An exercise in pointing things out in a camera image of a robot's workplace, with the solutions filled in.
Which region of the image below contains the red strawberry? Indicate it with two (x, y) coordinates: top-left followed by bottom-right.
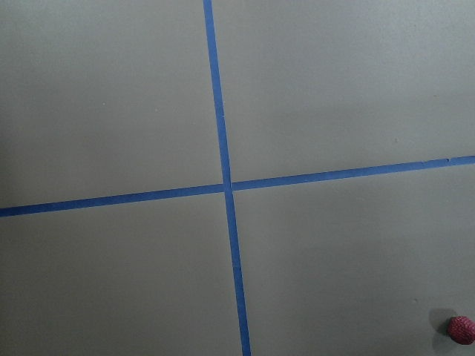
(447, 316), (475, 345)

